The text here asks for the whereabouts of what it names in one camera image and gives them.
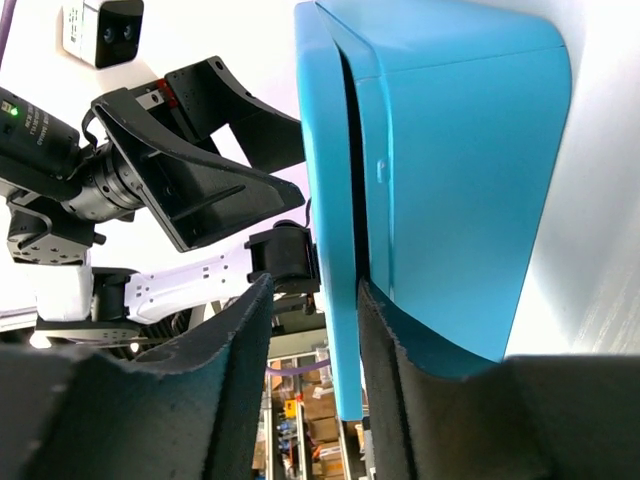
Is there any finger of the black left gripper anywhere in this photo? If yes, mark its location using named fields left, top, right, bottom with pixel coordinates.
left=164, top=56, right=305, bottom=173
left=91, top=88, right=305, bottom=252

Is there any teal box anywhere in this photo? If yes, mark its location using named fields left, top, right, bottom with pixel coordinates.
left=320, top=1, right=571, bottom=361

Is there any teal lid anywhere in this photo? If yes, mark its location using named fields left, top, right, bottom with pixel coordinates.
left=294, top=1, right=363, bottom=421

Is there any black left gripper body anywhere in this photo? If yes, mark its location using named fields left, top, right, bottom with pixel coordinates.
left=63, top=108, right=160, bottom=223

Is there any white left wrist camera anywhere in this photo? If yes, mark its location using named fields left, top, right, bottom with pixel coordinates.
left=62, top=0, right=145, bottom=70

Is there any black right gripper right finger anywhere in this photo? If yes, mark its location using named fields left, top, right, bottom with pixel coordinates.
left=358, top=281, right=639, bottom=479

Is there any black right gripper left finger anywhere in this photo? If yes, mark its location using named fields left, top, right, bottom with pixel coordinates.
left=1, top=275, right=274, bottom=479

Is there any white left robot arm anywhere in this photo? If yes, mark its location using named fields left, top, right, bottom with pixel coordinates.
left=1, top=57, right=320, bottom=347

